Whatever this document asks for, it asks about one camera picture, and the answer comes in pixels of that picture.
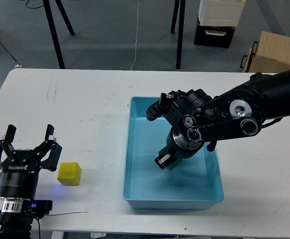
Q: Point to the light blue plastic bin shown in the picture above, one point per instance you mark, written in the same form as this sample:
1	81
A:
194	184

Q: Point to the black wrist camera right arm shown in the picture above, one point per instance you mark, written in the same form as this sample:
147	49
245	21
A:
163	105

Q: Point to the light wooden crate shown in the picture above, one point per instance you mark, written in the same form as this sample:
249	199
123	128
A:
270	54

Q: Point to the dark green cube block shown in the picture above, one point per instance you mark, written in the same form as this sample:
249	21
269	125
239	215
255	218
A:
165	151

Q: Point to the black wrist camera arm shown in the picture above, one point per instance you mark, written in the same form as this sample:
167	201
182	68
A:
163	105
37	208

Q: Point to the white air purifier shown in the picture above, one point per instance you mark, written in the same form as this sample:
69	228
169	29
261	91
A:
220	12

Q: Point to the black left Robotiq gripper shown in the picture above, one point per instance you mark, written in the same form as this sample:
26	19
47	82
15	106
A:
19	171

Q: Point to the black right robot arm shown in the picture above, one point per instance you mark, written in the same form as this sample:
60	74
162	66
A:
199	120

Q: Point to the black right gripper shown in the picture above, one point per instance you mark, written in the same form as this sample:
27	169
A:
177	147

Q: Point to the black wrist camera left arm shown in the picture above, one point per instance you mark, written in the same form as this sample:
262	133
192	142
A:
37	208

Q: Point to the yellow cube block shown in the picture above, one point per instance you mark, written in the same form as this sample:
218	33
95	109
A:
69	174

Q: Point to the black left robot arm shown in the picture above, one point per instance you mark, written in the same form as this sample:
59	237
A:
13	223

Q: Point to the black right table leg frame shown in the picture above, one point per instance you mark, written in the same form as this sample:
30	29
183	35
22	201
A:
178	16

